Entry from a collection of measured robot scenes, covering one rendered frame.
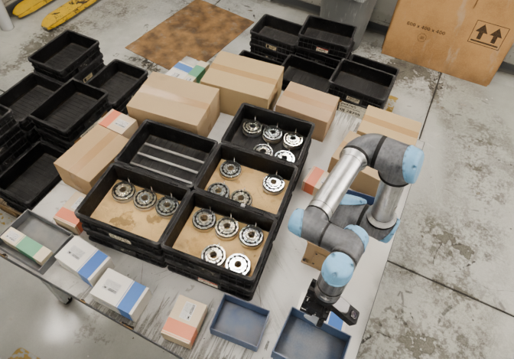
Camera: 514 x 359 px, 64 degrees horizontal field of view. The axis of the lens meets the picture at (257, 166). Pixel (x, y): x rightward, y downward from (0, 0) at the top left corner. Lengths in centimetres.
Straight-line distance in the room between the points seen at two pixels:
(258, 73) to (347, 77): 93
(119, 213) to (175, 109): 63
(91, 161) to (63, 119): 85
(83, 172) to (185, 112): 57
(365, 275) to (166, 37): 309
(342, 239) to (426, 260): 184
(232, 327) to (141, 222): 59
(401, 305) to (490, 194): 119
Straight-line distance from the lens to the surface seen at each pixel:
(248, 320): 181
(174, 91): 231
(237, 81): 236
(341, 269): 108
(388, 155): 138
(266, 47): 350
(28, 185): 293
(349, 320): 127
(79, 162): 213
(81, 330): 267
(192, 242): 181
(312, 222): 117
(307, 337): 143
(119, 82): 325
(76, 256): 193
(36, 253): 203
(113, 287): 183
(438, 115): 388
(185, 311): 175
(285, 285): 187
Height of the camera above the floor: 242
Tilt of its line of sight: 52 degrees down
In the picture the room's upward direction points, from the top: 4 degrees clockwise
